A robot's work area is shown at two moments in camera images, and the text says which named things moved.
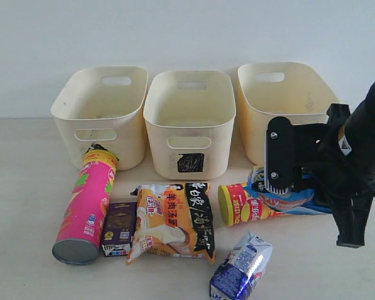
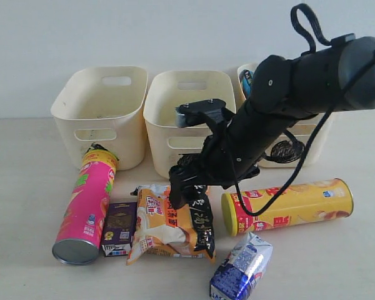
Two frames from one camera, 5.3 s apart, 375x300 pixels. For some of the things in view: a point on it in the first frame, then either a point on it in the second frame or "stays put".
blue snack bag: x=300 y=202 → x=246 y=77
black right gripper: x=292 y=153 → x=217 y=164
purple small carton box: x=118 y=225 stays put
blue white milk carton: x=242 y=269 stays put
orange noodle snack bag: x=174 y=220 stays put
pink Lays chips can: x=77 y=240 stays put
